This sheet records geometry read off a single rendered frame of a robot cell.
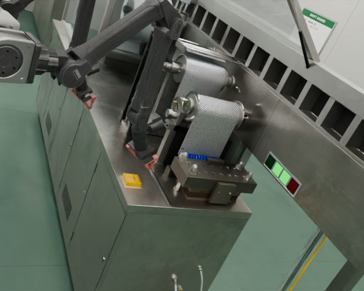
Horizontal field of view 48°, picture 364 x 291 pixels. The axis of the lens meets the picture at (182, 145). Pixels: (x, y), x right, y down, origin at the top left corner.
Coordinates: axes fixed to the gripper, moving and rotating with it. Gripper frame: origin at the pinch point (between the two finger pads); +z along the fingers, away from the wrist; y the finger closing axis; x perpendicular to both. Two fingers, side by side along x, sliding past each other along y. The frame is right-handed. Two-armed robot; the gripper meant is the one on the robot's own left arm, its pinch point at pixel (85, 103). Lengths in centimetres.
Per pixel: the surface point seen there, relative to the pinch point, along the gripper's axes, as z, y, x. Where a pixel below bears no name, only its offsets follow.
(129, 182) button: 10.2, -47.7, 6.9
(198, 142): 13, -46, -33
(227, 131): 12, -51, -48
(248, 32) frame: -14, -20, -89
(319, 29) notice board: 124, 92, -336
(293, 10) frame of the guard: -49, -61, -69
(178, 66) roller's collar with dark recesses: -9.5, -15.9, -45.8
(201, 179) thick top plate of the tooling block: 15, -64, -20
